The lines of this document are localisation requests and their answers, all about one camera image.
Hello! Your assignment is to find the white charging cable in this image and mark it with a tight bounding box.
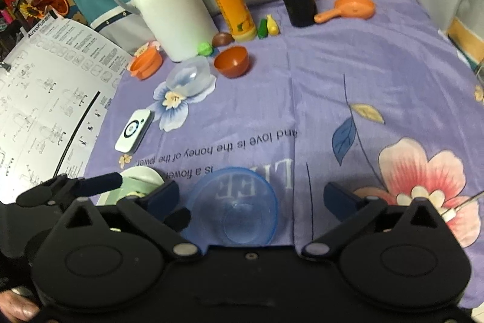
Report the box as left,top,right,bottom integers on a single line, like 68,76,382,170
440,190,484,223

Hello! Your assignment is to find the white instruction sheet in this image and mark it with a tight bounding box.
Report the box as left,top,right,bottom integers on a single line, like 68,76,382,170
0,17,131,204

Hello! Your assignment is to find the blue transparent bowl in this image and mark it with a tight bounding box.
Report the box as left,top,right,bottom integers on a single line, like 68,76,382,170
181,166,280,246

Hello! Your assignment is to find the green square plate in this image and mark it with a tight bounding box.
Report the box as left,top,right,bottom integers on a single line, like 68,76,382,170
99,177,159,210

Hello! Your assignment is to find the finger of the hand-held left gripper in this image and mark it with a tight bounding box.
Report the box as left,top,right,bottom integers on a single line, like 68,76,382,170
15,173,124,208
163,207,191,233

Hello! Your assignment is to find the white remote with ring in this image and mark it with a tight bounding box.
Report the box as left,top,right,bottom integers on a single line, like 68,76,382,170
115,110,155,153

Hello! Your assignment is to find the orange toy pot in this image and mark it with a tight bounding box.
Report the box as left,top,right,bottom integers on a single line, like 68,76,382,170
128,43,163,80

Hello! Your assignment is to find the small orange bowl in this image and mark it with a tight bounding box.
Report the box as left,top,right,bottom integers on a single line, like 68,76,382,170
214,46,250,78

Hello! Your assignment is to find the clear transparent bowl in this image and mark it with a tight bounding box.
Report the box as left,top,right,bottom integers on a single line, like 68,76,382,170
165,55,217,97

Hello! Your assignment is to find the person's left hand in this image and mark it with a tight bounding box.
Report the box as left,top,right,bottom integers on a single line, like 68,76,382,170
0,289,40,322

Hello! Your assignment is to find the brown toy fruit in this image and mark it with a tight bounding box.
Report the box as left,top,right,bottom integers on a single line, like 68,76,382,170
212,31,235,47

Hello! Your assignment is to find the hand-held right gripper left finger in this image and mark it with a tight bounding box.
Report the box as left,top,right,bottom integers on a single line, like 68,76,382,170
56,180,203,263

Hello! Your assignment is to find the white thermos jug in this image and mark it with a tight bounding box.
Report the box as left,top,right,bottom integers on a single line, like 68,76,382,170
105,0,220,63

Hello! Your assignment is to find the orange toy frying pan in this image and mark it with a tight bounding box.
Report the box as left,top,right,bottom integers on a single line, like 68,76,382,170
314,0,377,24

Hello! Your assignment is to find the purple floral cloth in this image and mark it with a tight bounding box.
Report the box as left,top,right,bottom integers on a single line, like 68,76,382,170
81,0,484,308

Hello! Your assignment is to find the white round plate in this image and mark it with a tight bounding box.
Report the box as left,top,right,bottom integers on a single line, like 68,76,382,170
120,166,166,195

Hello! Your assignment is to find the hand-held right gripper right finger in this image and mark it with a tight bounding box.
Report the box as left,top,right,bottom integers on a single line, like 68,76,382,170
300,182,445,261

